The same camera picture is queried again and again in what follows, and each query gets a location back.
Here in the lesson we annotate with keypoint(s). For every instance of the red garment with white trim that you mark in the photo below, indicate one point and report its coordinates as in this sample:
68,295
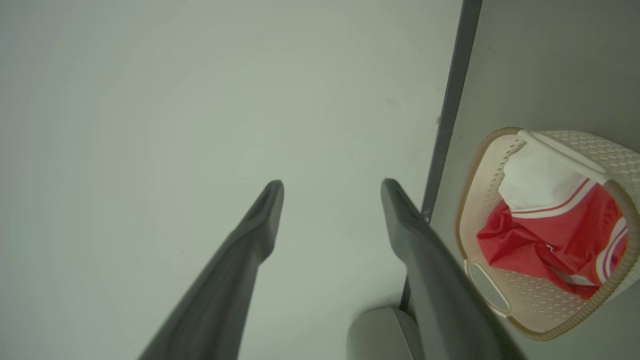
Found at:
515,245

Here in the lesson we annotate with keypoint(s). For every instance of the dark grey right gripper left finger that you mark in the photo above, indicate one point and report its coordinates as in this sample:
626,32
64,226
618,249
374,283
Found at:
235,280

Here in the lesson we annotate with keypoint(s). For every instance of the cream perforated laundry basket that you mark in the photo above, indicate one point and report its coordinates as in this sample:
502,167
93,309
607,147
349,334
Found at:
530,300

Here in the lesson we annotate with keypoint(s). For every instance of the white and red jersey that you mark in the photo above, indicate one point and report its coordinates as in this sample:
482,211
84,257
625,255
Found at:
540,180

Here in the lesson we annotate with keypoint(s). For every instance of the dark baseboard strip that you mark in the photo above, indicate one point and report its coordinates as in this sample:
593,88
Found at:
457,75

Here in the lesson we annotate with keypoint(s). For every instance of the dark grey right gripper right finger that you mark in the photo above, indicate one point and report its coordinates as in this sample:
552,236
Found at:
435,300

